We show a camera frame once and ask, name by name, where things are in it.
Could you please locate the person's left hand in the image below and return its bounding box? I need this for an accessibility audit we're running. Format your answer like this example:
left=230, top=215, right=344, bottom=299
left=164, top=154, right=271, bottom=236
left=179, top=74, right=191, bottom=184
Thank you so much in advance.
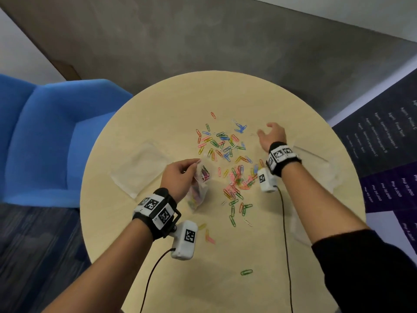
left=160, top=158, right=201, bottom=203

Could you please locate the person's right hand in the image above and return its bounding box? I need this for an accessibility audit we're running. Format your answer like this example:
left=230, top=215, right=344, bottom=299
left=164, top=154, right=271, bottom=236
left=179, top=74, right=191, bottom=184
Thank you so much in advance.
left=257, top=122, right=288, bottom=153

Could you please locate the clear plastic zip bag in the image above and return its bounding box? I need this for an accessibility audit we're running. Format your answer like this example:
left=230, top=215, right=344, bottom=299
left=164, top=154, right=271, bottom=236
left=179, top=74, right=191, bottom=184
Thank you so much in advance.
left=293, top=145, right=341, bottom=194
left=110, top=142, right=170, bottom=200
left=289, top=208, right=314, bottom=247
left=185, top=163, right=211, bottom=212

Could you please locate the person's right forearm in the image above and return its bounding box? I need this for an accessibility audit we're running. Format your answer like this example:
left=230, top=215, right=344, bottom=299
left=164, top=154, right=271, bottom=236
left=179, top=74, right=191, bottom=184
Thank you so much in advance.
left=280, top=162, right=370, bottom=245

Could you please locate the person's left forearm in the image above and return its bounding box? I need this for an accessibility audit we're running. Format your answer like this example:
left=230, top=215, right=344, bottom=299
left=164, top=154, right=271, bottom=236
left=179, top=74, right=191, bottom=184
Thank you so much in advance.
left=42, top=221, right=154, bottom=313

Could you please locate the black right wristband with markers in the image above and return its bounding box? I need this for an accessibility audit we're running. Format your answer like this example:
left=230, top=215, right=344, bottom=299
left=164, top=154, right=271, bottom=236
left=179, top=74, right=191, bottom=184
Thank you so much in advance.
left=266, top=142, right=302, bottom=177

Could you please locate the black wristband with markers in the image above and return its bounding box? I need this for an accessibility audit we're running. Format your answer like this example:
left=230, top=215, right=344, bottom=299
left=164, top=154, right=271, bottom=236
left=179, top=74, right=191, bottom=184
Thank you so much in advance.
left=266, top=142, right=302, bottom=177
left=132, top=188, right=182, bottom=241

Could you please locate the pile of coloured paper clips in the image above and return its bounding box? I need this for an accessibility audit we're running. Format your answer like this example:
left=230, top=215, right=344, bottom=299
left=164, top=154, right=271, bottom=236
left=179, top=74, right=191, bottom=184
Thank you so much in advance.
left=195, top=111, right=265, bottom=228

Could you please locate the round wooden table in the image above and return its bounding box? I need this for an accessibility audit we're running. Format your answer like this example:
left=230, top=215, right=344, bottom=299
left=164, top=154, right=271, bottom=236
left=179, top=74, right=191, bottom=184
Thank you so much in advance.
left=80, top=71, right=367, bottom=313

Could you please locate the black left wristband with markers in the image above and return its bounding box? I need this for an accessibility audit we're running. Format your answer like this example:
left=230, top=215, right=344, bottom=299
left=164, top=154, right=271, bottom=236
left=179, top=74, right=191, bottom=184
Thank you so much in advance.
left=132, top=188, right=182, bottom=241

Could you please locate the dark printed banner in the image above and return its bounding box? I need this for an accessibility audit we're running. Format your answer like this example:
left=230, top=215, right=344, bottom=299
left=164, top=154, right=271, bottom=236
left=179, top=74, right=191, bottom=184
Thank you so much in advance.
left=332, top=68, right=417, bottom=258

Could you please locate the blue upholstered armchair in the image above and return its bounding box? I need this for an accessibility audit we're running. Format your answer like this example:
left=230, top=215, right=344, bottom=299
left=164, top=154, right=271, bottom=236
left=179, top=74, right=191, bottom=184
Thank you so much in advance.
left=0, top=74, right=134, bottom=209

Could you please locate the black sleeve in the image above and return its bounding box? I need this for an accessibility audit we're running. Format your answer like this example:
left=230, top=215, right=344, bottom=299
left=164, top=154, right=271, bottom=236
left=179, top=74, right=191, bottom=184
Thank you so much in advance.
left=311, top=229, right=417, bottom=313

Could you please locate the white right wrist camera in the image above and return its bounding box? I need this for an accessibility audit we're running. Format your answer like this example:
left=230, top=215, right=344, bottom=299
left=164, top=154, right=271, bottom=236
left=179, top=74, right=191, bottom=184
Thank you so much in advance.
left=257, top=168, right=278, bottom=193

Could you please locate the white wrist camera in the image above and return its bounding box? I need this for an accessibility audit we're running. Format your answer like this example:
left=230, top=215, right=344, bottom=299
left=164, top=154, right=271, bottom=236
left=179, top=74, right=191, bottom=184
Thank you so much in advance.
left=257, top=168, right=278, bottom=193
left=169, top=220, right=198, bottom=260

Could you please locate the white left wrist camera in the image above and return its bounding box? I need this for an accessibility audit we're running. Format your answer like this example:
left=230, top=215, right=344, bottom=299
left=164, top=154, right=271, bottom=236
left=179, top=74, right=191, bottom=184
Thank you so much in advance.
left=169, top=220, right=198, bottom=260

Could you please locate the black right camera cable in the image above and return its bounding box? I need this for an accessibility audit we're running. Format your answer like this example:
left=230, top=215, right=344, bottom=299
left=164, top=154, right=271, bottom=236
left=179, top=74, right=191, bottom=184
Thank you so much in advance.
left=275, top=186, right=294, bottom=313

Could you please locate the black camera cable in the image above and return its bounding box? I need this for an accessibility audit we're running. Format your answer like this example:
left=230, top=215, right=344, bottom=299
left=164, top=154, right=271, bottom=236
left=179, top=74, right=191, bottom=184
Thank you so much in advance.
left=275, top=186, right=294, bottom=313
left=139, top=248, right=176, bottom=313

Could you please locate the black left camera cable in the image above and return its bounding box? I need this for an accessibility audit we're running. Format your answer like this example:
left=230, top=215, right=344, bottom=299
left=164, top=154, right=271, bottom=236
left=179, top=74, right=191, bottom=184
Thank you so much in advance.
left=139, top=248, right=176, bottom=313

